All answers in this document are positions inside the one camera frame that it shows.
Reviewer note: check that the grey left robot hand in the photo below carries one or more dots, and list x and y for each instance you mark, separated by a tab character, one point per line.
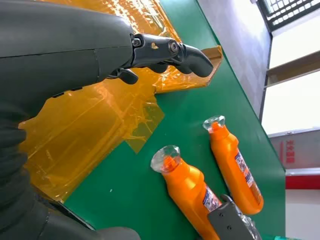
62	43

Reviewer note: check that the yellow taped cardboard box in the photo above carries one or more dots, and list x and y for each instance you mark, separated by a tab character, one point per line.
75	139

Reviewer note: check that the red and white sign stand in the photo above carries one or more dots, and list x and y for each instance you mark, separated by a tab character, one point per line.
300	152

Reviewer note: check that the green table mat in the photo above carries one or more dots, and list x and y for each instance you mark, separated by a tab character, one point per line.
187	99

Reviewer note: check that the wooden window ledge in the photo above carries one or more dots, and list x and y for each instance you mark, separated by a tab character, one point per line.
292	71

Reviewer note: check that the dark window grille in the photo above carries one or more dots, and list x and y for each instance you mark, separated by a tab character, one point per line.
287	10

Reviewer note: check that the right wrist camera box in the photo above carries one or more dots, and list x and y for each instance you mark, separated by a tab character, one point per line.
225	222

